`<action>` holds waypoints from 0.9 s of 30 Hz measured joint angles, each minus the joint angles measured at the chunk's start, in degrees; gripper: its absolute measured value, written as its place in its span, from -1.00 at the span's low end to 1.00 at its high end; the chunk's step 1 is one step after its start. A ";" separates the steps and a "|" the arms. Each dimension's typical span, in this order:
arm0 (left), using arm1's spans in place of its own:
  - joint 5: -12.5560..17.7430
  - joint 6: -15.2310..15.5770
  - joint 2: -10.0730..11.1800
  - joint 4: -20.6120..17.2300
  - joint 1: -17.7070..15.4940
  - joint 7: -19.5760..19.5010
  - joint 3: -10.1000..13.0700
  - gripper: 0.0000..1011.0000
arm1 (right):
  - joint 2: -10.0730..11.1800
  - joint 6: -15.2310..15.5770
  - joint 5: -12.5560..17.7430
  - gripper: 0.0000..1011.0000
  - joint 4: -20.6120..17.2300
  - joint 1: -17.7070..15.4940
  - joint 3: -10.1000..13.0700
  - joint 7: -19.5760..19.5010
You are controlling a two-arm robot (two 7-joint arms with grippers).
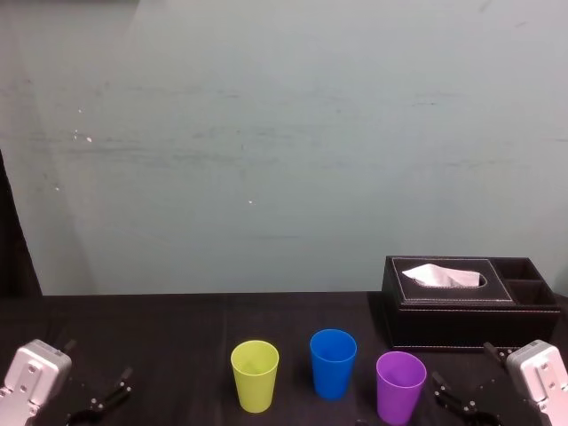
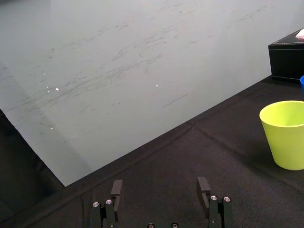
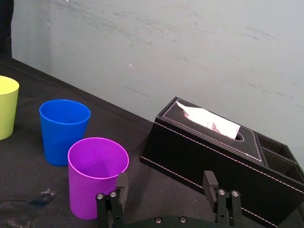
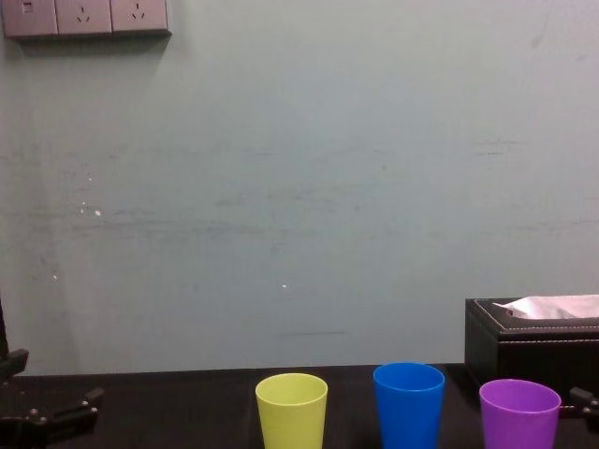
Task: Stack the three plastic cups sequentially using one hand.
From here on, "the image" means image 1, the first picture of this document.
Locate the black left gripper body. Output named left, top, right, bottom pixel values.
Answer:
left=31, top=375, right=92, bottom=426

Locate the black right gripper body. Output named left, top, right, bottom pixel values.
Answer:
left=465, top=375, right=549, bottom=426

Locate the purple plastic cup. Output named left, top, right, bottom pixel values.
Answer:
left=375, top=351, right=428, bottom=426

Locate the black leather tissue box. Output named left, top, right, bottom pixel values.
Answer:
left=380, top=255, right=562, bottom=354

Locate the black table cloth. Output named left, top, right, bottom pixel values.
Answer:
left=0, top=290, right=568, bottom=426

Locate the white paper tissue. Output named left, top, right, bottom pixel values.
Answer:
left=400, top=263, right=482, bottom=289

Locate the dark side panel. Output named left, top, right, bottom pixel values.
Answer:
left=0, top=148, right=44, bottom=297

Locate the blue plastic cup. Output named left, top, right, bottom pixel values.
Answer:
left=309, top=328, right=359, bottom=402

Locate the yellow-green plastic cup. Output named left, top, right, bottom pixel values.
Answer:
left=230, top=339, right=280, bottom=414

